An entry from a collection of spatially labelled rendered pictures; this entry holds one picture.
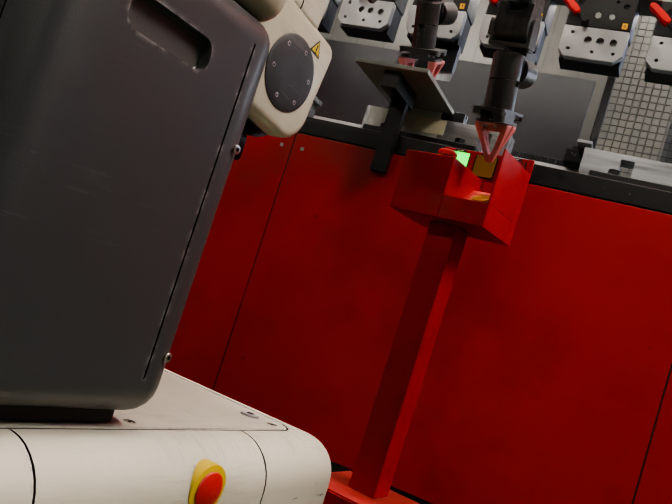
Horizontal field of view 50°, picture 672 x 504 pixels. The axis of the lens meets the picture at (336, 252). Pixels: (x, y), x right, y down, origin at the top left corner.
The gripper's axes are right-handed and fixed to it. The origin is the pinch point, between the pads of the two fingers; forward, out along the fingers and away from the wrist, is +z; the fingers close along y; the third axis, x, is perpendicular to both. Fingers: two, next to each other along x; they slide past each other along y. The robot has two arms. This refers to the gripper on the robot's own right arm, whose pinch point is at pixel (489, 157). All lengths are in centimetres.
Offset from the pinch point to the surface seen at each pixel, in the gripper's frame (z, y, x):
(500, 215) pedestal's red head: 10.3, -1.0, -4.8
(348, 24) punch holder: -29, 35, 62
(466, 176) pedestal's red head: 4.3, 1.3, 4.6
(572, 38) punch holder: -31, 45, 4
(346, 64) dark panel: -25, 84, 95
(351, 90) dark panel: -16, 83, 91
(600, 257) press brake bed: 16.7, 24.7, -18.1
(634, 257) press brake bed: 15.4, 26.2, -24.4
